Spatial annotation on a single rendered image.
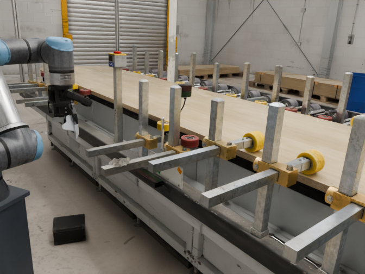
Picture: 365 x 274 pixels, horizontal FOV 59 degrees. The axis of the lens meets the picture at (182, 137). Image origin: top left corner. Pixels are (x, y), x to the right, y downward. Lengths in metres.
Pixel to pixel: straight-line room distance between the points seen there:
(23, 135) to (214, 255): 1.13
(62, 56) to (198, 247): 1.19
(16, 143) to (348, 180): 1.34
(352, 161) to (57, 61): 0.99
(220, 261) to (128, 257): 0.63
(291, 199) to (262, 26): 9.13
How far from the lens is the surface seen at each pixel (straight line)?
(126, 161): 1.26
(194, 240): 1.86
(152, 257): 2.17
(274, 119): 1.01
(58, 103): 1.30
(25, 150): 1.66
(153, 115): 1.80
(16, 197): 1.67
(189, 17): 11.25
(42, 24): 9.10
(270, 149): 1.04
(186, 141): 1.40
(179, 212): 1.54
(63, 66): 1.27
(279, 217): 1.39
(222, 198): 0.87
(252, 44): 10.45
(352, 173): 0.93
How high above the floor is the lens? 1.36
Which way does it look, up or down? 18 degrees down
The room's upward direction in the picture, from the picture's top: 3 degrees clockwise
